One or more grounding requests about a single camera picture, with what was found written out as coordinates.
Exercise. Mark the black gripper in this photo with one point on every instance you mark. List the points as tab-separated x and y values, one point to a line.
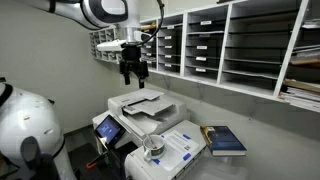
131	62

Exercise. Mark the grey marker with red tip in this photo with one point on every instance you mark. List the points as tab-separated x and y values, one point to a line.
151	141

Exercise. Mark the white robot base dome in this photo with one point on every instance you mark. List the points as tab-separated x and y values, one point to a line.
24	114

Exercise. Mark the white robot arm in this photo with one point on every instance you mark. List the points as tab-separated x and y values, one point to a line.
123	15

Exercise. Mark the copier touchscreen panel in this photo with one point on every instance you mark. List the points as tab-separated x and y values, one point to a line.
109	131

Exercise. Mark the white green-banded mug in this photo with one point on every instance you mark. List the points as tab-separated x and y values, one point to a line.
150	153

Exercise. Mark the white office copier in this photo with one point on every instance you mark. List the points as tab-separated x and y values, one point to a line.
152	112

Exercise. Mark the paper sheet with blue tape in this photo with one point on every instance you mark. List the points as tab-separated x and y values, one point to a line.
178	148

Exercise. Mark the blue hardcover book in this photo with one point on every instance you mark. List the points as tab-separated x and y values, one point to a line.
221	141

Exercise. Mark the white mail sorter shelf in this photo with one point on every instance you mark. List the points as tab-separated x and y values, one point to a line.
243	46

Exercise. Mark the stacked papers in shelf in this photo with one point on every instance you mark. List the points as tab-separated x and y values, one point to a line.
301	93

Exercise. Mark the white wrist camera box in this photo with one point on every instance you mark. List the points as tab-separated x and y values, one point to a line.
115	45

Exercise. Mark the small grey wall cubby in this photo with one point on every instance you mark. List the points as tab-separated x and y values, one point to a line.
101	42

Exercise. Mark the red-handled clamp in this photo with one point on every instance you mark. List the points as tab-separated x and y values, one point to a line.
93	163

